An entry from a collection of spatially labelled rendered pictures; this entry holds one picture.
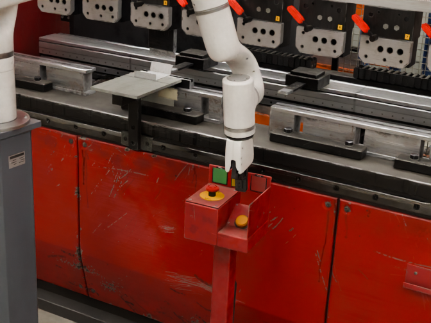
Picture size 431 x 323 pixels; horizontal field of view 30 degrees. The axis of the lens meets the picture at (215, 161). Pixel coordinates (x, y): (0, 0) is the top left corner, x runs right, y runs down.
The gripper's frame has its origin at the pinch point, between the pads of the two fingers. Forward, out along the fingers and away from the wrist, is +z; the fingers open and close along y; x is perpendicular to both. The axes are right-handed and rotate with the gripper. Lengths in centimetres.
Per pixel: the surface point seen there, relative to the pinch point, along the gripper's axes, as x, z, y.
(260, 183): 1.9, 4.4, -9.8
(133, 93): -43.7, -14.9, -18.3
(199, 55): -43, -12, -64
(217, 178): -11.9, 5.2, -9.8
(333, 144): 17.4, -1.6, -30.1
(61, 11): -87, -30, -45
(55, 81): -92, -4, -44
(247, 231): 4.3, 11.0, 6.4
